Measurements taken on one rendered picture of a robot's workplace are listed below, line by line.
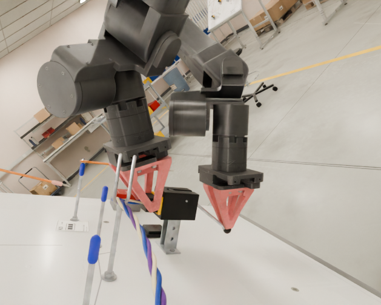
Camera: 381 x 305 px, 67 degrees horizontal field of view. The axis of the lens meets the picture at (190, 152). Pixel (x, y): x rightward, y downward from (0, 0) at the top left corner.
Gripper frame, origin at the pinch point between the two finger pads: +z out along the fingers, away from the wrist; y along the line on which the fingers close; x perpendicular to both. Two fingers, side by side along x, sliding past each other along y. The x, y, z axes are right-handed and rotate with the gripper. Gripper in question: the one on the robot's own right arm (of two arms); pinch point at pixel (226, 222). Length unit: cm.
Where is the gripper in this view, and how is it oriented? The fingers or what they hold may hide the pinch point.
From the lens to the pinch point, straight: 50.4
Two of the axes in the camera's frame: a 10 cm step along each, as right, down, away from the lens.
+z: -0.2, 9.9, 1.2
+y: 4.4, 1.2, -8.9
